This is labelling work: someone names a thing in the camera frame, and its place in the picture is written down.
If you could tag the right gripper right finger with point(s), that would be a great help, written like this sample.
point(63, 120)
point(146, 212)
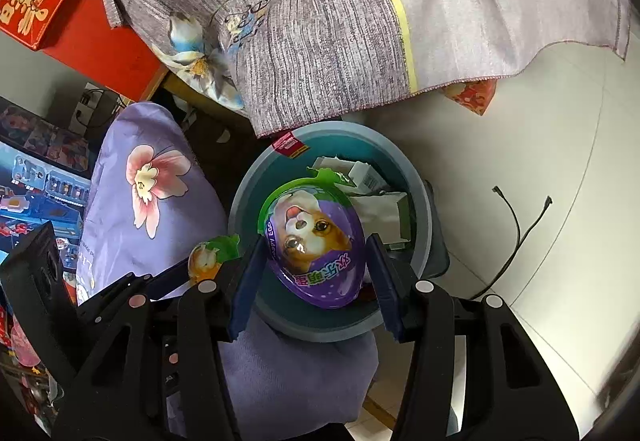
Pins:
point(510, 393)

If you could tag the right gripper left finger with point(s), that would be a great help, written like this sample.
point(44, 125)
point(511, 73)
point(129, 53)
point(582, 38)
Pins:
point(213, 312)

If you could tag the orange green egg toy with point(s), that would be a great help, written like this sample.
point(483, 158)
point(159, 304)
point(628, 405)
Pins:
point(206, 258)

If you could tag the purple dog egg toy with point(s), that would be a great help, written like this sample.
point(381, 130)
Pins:
point(315, 239)

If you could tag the green white pastry box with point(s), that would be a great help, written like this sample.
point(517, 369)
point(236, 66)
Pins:
point(380, 209)

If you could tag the teal trash bin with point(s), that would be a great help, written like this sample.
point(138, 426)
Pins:
point(427, 255)

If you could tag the blue toy truck box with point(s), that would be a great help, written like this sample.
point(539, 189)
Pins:
point(45, 175)

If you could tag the purple floral tablecloth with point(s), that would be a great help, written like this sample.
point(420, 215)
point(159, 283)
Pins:
point(149, 205)

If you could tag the red gift bag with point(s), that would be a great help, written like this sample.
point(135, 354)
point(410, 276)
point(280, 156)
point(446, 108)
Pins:
point(115, 58)

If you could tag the grey purple draped cloth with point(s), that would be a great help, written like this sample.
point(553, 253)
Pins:
point(287, 63)

